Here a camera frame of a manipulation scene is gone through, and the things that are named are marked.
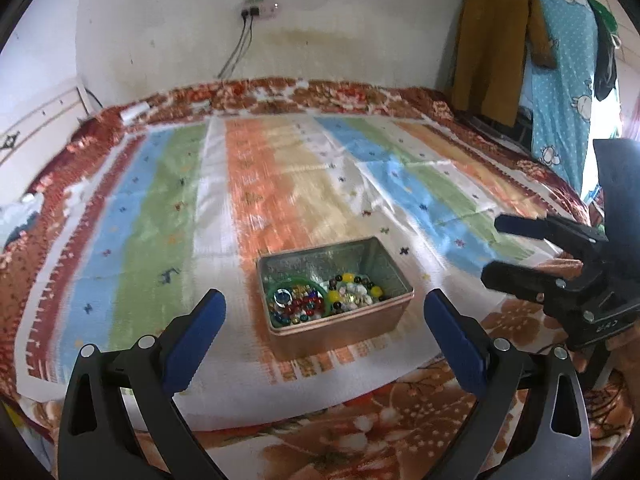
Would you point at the white power strip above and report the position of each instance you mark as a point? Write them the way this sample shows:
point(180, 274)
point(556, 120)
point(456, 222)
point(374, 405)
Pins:
point(260, 10)

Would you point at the metal tin box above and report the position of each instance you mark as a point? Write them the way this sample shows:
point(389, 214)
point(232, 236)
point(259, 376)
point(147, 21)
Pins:
point(370, 270)

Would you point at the striped colourful cloth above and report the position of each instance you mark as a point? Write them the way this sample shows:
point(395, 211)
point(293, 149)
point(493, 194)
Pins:
point(170, 200)

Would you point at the brown hanging garment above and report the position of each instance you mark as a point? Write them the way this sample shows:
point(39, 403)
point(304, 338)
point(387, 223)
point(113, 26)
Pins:
point(490, 45)

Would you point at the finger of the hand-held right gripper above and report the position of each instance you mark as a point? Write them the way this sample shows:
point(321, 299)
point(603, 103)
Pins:
point(520, 280)
point(525, 227)

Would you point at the white charger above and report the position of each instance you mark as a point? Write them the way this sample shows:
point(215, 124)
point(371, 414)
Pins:
point(135, 111)

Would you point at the white headboard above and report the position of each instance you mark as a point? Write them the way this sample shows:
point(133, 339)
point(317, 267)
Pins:
point(45, 120)

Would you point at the blue printed hanging cloth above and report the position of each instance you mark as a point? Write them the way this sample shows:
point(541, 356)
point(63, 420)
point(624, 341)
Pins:
point(565, 85)

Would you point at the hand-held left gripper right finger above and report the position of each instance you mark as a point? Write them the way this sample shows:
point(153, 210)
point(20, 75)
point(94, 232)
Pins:
point(452, 340)

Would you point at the grey crumpled clothing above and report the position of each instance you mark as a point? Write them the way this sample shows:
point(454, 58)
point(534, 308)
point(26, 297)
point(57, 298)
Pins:
point(17, 225)

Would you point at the green jade bangle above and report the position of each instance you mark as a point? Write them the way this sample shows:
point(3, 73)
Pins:
point(274, 291)

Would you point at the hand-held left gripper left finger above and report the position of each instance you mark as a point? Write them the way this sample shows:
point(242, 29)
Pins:
point(200, 340)

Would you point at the dark hanging garment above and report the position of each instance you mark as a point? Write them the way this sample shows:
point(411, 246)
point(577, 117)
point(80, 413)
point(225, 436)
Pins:
point(606, 60)

